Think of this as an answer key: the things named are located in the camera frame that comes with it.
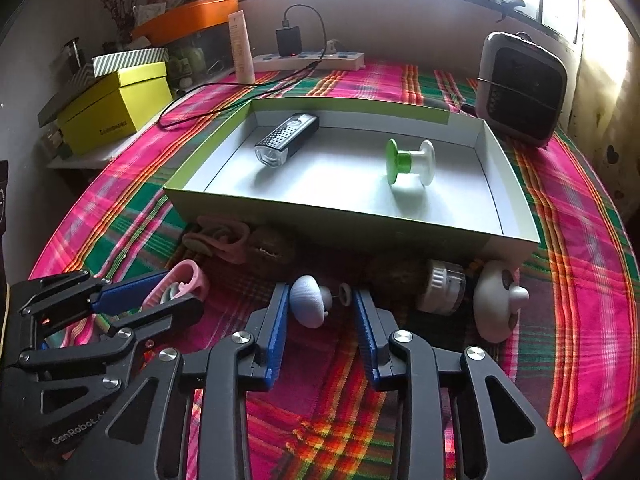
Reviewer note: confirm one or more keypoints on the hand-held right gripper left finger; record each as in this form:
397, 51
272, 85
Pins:
277, 335

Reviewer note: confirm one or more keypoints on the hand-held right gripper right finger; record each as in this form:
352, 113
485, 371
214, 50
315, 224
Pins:
367, 340

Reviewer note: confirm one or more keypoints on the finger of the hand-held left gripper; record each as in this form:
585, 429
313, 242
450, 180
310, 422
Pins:
130, 292
165, 317

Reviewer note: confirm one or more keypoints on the pale blue knob toy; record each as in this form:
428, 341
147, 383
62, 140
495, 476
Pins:
307, 300

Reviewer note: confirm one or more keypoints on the pink clip with mint insert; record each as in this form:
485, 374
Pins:
187, 272

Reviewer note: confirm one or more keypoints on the brown walnut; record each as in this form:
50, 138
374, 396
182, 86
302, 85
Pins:
395, 277
270, 250

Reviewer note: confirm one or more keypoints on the white panda toy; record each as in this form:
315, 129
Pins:
492, 300

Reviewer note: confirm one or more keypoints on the green white cardboard box tray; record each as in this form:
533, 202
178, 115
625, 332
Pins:
350, 185

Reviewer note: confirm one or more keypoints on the clear white ribbed jar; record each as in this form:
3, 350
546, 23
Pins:
440, 285

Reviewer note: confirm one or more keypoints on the small pink clip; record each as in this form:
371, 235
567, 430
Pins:
225, 247

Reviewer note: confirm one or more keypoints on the white side table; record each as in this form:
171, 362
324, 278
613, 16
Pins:
75, 162

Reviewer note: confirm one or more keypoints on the black printed object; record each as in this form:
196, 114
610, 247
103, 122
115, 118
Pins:
4, 210

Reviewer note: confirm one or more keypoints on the yellow cardboard box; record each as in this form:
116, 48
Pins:
100, 115

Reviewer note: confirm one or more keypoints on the green white spool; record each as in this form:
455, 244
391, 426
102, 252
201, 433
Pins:
400, 162

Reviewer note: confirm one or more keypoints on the black silver bike light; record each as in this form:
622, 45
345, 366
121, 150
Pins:
285, 140

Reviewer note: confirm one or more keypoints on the dark grey flat box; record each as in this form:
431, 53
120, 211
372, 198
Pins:
55, 105

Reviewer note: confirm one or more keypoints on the green white striped box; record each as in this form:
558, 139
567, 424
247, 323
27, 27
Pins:
125, 60

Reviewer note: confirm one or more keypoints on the green glass jar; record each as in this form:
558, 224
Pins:
192, 60

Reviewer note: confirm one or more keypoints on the dark glass press pot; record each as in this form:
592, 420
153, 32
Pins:
75, 57

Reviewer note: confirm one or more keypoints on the white cream tube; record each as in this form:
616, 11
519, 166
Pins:
241, 50

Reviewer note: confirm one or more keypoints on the dried twigs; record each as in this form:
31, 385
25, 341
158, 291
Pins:
120, 20

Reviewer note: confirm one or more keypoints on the white power strip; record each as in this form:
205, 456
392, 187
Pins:
345, 61

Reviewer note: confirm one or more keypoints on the orange box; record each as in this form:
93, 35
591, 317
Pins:
190, 17

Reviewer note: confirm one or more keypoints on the white plug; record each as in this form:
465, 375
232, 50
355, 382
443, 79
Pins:
332, 47

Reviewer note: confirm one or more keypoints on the grey space heater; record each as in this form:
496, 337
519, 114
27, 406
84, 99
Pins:
520, 90

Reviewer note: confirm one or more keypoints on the black charger adapter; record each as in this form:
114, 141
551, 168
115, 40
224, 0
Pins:
289, 40

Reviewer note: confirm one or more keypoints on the heart print curtain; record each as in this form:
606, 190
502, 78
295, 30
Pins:
600, 110

